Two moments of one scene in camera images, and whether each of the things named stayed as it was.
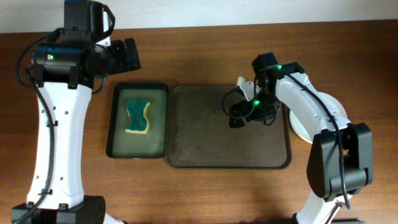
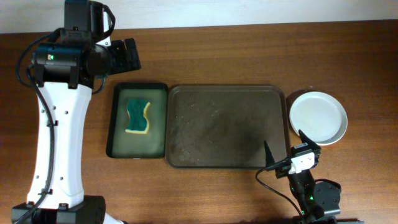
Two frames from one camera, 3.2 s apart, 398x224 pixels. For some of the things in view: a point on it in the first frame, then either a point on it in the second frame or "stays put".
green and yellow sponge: [137, 123] stays put
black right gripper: [244, 105] to [314, 147]
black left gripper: [125, 63] stays put
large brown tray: [198, 135] stays put
